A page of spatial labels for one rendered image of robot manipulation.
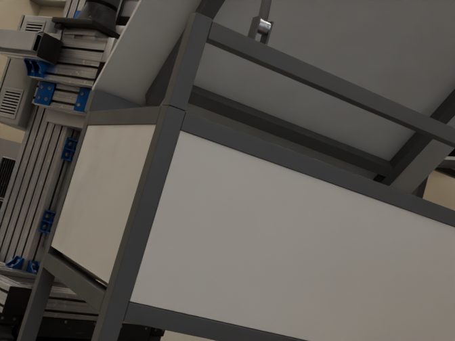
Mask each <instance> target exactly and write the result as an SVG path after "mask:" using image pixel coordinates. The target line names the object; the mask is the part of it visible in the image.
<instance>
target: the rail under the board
mask: <svg viewBox="0 0 455 341"><path fill-rule="evenodd" d="M127 108H145V107H144V106H141V105H139V104H136V103H133V102H131V101H127V100H126V99H122V98H119V97H117V96H114V95H111V94H109V93H105V92H103V91H100V90H97V89H94V90H91V91H90V93H89V97H88V100H87V103H86V106H85V110H84V112H86V113H87V112H92V111H101V110H118V109H127Z"/></svg>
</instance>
